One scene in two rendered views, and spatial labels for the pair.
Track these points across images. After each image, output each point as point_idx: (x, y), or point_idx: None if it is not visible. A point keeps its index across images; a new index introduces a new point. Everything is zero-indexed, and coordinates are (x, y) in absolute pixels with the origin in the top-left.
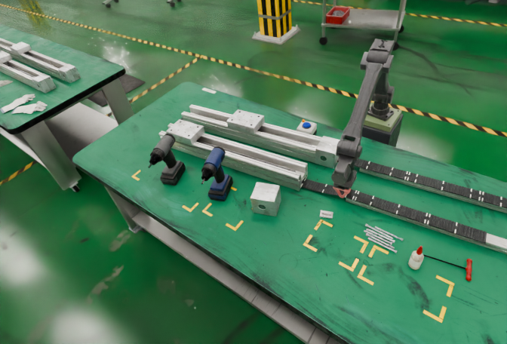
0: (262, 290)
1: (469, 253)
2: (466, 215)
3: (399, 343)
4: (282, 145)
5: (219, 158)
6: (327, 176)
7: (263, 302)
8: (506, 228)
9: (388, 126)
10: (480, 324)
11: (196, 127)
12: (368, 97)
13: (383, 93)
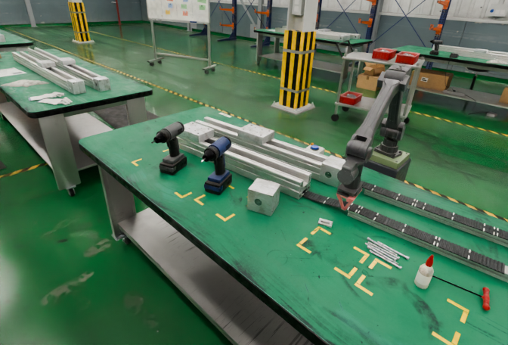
0: (243, 281)
1: (485, 283)
2: (479, 248)
3: None
4: (288, 158)
5: (224, 146)
6: (329, 193)
7: (236, 331)
8: None
9: (395, 163)
10: None
11: (206, 129)
12: (383, 106)
13: (394, 127)
